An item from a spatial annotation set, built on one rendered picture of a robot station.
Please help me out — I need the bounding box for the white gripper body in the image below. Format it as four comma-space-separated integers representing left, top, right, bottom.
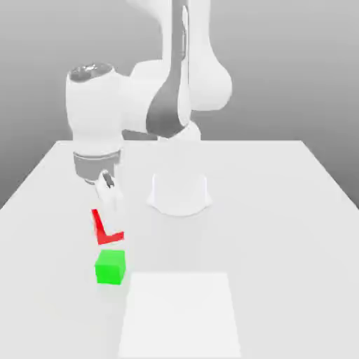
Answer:
95, 169, 126, 235

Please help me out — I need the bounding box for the small red cube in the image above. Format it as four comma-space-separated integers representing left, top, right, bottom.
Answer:
91, 208, 125, 245

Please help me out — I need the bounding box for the small green cube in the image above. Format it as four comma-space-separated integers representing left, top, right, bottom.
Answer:
94, 249, 126, 286

